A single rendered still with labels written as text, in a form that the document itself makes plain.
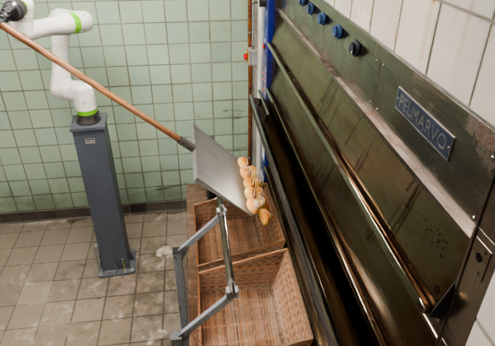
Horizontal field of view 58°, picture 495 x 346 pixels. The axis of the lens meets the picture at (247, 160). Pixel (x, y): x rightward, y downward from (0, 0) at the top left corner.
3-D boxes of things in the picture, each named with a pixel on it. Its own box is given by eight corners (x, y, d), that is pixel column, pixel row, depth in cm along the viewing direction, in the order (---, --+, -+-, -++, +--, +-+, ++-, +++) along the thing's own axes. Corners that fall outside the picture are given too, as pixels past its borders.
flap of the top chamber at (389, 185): (274, 47, 239) (288, 10, 230) (438, 316, 87) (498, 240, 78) (266, 44, 238) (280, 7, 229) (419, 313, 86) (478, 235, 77)
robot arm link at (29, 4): (12, -13, 213) (36, -8, 216) (12, 14, 219) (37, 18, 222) (2, -7, 202) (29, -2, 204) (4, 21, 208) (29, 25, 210)
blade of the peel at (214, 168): (193, 181, 204) (197, 177, 203) (190, 126, 250) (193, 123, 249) (252, 216, 219) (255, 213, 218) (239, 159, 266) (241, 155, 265)
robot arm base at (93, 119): (79, 109, 291) (77, 101, 288) (103, 107, 293) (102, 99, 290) (74, 126, 269) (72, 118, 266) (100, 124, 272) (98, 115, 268)
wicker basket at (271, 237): (267, 216, 295) (268, 181, 280) (285, 278, 247) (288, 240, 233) (193, 222, 289) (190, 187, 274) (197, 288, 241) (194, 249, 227)
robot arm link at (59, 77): (60, 96, 282) (59, 7, 267) (82, 100, 277) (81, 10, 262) (45, 99, 271) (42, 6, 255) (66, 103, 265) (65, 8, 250)
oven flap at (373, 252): (272, 92, 252) (286, 59, 243) (412, 395, 100) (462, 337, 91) (265, 90, 251) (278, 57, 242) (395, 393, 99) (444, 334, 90)
